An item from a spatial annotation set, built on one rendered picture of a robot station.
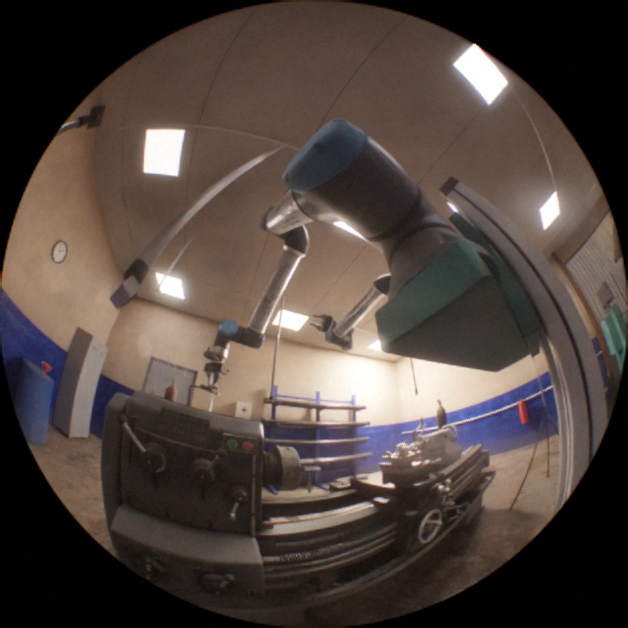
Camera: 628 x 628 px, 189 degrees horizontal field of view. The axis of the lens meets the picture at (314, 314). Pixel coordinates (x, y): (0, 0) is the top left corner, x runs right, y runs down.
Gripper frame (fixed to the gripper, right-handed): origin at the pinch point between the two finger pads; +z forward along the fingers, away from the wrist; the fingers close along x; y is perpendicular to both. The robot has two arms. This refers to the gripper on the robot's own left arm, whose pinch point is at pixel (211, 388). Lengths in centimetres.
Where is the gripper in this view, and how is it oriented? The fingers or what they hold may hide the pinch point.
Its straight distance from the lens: 102.0
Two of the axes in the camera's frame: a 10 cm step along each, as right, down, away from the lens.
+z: -0.2, 8.2, -5.7
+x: -9.6, 1.3, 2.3
